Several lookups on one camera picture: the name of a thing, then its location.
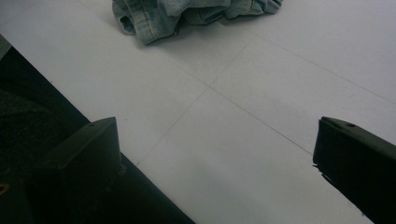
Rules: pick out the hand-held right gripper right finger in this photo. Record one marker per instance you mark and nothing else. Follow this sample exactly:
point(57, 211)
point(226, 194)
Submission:
point(358, 165)

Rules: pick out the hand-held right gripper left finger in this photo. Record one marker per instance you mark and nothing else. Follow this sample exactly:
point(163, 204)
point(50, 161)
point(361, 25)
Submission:
point(84, 161)

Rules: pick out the light blue denim jeans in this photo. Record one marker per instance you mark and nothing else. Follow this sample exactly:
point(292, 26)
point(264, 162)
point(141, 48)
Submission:
point(186, 15)

